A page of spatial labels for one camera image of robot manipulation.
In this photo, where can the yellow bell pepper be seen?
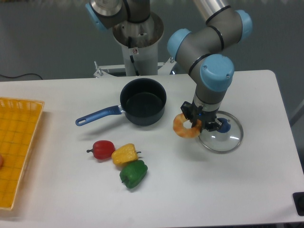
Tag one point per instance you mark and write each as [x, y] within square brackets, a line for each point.
[124, 155]

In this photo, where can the glazed orange donut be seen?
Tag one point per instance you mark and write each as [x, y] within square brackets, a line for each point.
[180, 130]

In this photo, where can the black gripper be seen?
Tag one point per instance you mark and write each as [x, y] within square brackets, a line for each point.
[200, 119]

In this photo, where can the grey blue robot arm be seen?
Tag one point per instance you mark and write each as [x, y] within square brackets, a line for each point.
[197, 53]

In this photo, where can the glass lid blue knob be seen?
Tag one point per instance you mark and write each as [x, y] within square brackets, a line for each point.
[227, 138]

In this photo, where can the green bell pepper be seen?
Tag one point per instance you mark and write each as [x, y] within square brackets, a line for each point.
[133, 173]

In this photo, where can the dark pot blue handle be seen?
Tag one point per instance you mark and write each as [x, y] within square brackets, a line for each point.
[141, 100]

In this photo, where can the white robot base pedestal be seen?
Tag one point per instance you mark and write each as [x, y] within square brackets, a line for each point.
[139, 45]

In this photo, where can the yellow woven basket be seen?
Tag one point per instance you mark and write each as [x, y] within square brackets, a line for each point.
[19, 119]

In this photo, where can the black device table corner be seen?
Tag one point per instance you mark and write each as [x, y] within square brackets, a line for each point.
[298, 198]

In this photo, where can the red bell pepper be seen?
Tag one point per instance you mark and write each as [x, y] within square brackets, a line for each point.
[102, 149]

